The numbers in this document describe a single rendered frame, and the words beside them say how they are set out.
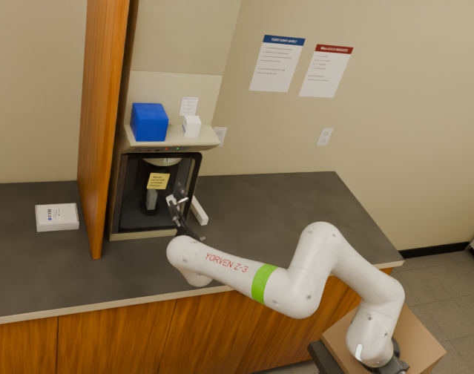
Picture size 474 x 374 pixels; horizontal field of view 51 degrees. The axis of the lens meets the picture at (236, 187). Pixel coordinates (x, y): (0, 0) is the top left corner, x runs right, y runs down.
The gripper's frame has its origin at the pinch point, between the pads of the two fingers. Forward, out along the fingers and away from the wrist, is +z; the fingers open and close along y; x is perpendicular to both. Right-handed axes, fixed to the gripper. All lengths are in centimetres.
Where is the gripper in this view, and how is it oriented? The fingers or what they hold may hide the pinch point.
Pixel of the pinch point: (173, 203)
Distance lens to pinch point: 195.7
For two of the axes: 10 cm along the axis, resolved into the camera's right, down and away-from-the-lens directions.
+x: -8.7, 4.9, 0.2
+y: -3.5, -5.9, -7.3
